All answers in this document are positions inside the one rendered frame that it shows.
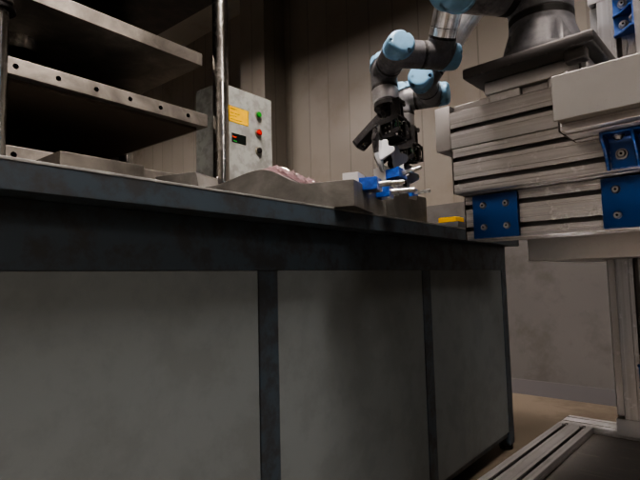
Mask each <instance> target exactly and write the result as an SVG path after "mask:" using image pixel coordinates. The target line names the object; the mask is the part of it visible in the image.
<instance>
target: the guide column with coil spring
mask: <svg viewBox="0 0 640 480"><path fill-rule="evenodd" d="M9 22H10V14H9V12H8V11H7V10H5V9H3V8H0V155H5V156H6V137H7V99H8V61H9Z"/></svg>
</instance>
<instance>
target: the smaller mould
mask: <svg viewBox="0 0 640 480"><path fill-rule="evenodd" d="M35 161H41V162H48V163H53V164H59V165H66V166H72V167H77V168H84V169H90V170H101V171H107V172H114V173H120V174H126V175H132V176H138V177H144V166H143V165H137V164H132V163H127V162H121V161H116V160H110V159H105V158H100V157H94V156H89V155H84V154H78V153H73V152H67V151H61V150H60V151H58V152H55V153H53V154H50V155H48V156H45V157H43V158H40V159H38V160H35Z"/></svg>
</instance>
